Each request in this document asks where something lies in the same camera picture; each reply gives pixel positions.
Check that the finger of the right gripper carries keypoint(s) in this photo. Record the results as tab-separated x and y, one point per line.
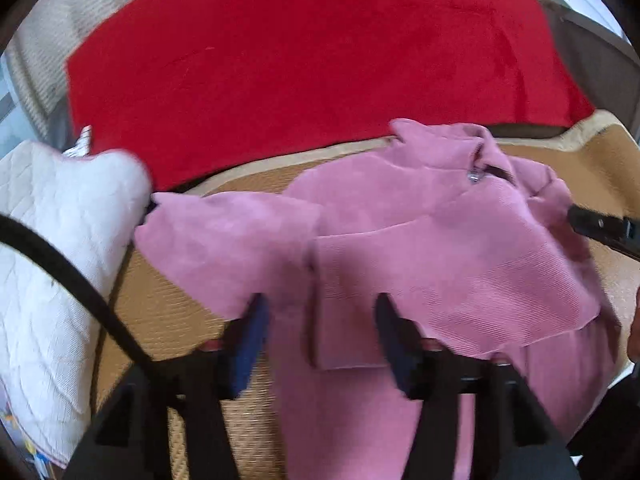
619	234

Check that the beige dotted curtain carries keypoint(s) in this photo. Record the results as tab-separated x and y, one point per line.
37	53

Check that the dark wooden headboard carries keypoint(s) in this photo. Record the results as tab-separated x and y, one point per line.
604	65

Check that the red blanket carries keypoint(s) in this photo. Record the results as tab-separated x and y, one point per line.
196	86

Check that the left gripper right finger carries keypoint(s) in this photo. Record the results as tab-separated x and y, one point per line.
414	367

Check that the white quilted pillow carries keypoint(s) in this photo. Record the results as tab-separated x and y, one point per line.
87	208

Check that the pink corduroy jacket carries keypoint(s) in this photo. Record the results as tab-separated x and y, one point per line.
470	243

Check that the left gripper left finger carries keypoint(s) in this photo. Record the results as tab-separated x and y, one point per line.
242	342

